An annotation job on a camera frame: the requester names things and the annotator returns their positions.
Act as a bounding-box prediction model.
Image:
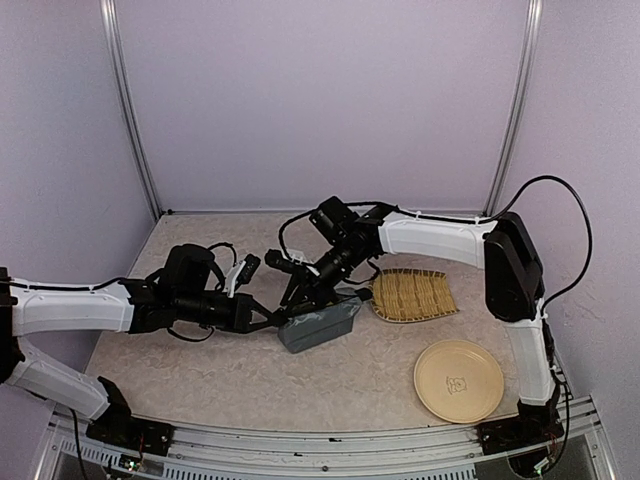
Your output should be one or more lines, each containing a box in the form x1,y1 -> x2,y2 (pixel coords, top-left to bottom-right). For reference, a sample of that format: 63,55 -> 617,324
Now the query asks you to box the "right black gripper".
280,241 -> 368,317

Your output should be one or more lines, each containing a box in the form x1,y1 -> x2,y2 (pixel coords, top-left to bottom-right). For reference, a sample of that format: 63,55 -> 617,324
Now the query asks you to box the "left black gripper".
175,289 -> 277,333

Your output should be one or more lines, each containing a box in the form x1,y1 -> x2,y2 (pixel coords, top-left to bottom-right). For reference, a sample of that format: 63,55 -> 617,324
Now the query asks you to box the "grey zip pouch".
277,288 -> 373,354

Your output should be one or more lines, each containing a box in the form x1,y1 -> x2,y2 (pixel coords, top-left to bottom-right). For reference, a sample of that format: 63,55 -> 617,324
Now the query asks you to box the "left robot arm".
1,244 -> 285,445

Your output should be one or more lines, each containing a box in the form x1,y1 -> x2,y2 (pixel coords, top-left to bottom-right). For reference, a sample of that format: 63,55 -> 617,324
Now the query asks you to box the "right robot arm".
265,196 -> 554,444

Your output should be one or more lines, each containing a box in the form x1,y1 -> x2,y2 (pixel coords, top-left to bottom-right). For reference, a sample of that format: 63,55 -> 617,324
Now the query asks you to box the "woven bamboo tray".
369,268 -> 459,324

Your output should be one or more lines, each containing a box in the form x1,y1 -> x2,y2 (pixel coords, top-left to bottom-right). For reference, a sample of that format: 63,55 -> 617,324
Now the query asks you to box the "beige round plate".
413,340 -> 504,424

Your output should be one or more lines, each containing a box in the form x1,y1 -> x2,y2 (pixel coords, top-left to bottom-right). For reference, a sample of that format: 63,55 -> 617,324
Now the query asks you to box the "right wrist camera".
264,249 -> 319,277

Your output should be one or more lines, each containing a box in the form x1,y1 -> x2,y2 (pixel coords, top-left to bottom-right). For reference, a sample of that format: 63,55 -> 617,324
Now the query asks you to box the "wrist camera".
224,254 -> 261,298
264,249 -> 319,277

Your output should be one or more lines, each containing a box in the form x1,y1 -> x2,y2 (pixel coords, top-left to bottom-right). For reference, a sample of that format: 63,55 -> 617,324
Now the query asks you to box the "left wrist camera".
224,254 -> 261,298

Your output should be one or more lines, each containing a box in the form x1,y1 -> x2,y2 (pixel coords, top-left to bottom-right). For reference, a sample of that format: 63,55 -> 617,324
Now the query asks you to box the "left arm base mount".
86,376 -> 175,457

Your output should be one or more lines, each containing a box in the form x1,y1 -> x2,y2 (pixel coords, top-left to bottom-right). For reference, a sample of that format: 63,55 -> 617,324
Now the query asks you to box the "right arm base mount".
476,399 -> 564,455

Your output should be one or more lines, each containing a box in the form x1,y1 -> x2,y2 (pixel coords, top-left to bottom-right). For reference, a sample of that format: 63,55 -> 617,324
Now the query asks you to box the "front aluminium rail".
28,397 -> 622,479

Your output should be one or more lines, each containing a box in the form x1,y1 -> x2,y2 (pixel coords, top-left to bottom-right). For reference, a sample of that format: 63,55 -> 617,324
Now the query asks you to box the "left aluminium frame post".
100,0 -> 163,221

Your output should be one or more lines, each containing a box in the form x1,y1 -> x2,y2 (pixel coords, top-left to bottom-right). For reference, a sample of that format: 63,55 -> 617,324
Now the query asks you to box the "aluminium frame post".
100,0 -> 163,221
483,0 -> 544,215

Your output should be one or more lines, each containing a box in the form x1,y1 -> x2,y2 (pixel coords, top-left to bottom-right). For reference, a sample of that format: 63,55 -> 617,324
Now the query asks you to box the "right aluminium frame post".
483,0 -> 544,215

